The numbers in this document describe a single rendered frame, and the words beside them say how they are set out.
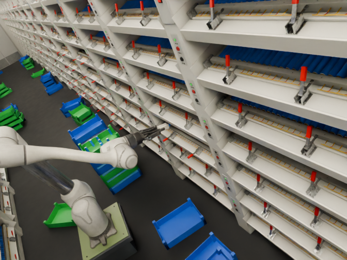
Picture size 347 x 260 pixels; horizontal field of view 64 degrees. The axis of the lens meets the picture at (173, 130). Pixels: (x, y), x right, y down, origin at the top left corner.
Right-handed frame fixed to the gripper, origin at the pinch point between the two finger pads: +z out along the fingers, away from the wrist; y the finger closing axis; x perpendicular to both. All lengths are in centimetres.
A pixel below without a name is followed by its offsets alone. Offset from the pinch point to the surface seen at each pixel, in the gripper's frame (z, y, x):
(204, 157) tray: 4.6, -34.9, 7.9
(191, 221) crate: -4, -23, 62
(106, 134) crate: -20, 68, 24
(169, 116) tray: 0.8, -10.1, -10.8
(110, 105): 7, 135, 26
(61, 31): -13, 153, -54
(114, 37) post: -12, 13, -57
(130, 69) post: -7.1, 13.0, -37.7
